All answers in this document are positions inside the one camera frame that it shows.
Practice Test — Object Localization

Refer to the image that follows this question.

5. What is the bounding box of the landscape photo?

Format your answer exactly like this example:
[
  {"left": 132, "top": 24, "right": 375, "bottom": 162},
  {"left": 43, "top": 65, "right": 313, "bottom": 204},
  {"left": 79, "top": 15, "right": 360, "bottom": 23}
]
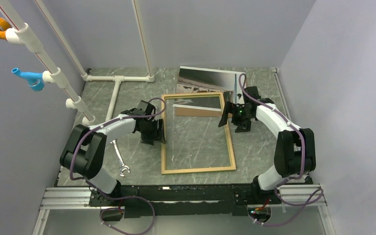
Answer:
[{"left": 173, "top": 66, "right": 244, "bottom": 117}]

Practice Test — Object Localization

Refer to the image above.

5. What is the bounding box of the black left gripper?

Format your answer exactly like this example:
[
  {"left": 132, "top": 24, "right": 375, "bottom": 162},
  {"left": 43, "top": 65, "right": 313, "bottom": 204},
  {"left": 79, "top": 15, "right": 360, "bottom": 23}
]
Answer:
[{"left": 139, "top": 118, "right": 166, "bottom": 145}]

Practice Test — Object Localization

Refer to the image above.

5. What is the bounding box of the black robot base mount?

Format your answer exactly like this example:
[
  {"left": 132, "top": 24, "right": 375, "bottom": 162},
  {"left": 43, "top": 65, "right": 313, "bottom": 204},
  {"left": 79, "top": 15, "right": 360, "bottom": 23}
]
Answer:
[{"left": 89, "top": 184, "right": 281, "bottom": 218}]

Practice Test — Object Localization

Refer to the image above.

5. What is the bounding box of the silver open-end wrench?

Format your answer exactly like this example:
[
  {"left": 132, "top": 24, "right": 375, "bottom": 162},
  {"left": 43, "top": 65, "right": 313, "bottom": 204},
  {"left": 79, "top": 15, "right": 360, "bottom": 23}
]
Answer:
[{"left": 111, "top": 140, "right": 131, "bottom": 177}]

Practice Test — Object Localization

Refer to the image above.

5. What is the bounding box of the blue pipe fitting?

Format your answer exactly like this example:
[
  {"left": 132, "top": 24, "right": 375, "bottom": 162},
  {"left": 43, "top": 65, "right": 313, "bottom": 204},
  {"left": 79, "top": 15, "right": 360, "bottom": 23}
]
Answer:
[{"left": 11, "top": 68, "right": 45, "bottom": 92}]

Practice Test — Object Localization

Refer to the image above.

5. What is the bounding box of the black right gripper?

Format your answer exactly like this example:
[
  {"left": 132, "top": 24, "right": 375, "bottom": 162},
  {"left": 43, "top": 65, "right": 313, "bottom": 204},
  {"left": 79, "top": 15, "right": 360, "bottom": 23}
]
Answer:
[{"left": 218, "top": 101, "right": 253, "bottom": 133}]

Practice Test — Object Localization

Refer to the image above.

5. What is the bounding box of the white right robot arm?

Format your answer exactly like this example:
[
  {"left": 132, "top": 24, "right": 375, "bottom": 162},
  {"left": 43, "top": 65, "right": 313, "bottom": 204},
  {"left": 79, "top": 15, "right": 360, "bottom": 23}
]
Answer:
[{"left": 219, "top": 86, "right": 316, "bottom": 203}]

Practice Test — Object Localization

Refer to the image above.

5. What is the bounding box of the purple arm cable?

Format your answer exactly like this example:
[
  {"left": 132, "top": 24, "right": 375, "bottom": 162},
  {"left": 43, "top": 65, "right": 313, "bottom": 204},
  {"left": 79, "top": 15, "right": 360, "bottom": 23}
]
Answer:
[
  {"left": 69, "top": 97, "right": 167, "bottom": 235},
  {"left": 237, "top": 73, "right": 324, "bottom": 227}
]

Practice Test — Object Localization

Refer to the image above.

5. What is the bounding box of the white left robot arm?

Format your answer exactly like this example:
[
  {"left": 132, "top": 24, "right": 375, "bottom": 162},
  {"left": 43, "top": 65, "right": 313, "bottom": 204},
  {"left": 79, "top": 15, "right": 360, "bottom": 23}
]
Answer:
[{"left": 59, "top": 100, "right": 166, "bottom": 206}]

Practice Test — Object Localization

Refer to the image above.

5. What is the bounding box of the light wooden picture frame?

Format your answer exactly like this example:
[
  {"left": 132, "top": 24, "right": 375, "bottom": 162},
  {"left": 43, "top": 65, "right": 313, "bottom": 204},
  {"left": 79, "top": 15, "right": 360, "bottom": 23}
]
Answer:
[{"left": 161, "top": 92, "right": 237, "bottom": 175}]

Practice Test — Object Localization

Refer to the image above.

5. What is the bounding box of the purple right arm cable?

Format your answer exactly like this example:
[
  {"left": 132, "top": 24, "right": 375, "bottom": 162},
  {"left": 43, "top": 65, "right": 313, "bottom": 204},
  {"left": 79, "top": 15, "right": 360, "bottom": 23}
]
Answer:
[{"left": 237, "top": 73, "right": 324, "bottom": 227}]

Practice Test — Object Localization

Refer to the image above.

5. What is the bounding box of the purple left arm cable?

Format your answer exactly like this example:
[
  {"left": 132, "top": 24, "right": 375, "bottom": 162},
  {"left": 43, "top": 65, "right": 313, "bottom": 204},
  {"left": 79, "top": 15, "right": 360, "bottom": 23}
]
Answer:
[{"left": 69, "top": 97, "right": 167, "bottom": 235}]

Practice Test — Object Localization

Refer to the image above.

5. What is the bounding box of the white PVC pipe stand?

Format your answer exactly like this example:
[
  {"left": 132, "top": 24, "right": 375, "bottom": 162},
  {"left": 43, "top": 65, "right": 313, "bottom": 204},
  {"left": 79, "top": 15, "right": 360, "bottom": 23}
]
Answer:
[{"left": 0, "top": 0, "right": 155, "bottom": 125}]

